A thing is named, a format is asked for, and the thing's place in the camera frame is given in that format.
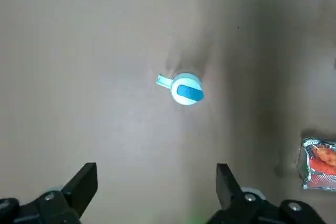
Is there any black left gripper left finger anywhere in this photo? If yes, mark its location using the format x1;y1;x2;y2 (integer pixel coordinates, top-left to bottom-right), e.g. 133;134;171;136
0;163;98;224

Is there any rectangular aluminum foil pan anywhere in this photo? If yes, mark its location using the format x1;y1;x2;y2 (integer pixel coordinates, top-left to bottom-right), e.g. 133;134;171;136
296;136;336;191

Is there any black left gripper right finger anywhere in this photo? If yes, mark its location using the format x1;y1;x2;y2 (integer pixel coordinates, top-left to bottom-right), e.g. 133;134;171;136
207;163;326;224

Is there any clear seasoning bottle blue cap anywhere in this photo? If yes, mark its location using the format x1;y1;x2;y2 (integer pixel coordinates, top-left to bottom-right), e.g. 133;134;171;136
156;72;205;106

